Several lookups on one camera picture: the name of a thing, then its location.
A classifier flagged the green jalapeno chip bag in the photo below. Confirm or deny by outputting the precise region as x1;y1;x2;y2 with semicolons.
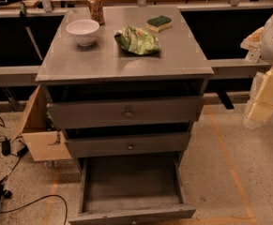
114;25;161;55

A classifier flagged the top grey drawer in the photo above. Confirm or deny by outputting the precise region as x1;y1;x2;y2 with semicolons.
47;97;204;129

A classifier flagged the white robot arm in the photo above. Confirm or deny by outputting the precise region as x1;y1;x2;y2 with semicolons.
240;15;273;128

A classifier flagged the patterned drink can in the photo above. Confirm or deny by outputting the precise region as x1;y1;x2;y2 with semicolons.
87;0;105;25

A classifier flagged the black floor cable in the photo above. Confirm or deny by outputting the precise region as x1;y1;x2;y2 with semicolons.
0;103;68;225

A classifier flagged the white ceramic bowl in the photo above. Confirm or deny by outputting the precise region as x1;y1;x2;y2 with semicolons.
67;20;99;46

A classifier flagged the open cardboard box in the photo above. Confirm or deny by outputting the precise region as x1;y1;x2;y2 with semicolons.
11;86;71;161

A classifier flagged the grey wooden drawer cabinet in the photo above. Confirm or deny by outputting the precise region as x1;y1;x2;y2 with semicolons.
35;5;215;161

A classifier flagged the open bottom grey drawer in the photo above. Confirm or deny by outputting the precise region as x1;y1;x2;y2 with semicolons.
68;152;195;225

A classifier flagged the middle grey drawer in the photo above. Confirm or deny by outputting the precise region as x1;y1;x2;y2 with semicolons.
66;132;190;158

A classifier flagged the clear soap dispenser bottle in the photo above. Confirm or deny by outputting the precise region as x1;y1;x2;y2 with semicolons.
245;49;260;63

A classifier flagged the green yellow sponge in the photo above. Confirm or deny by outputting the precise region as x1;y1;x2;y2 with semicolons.
146;15;172;33

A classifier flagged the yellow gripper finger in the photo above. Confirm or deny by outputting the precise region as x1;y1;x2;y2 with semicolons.
240;27;264;51
244;68;273;128

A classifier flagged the black power adapter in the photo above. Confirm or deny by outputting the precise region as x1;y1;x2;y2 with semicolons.
1;139;10;157

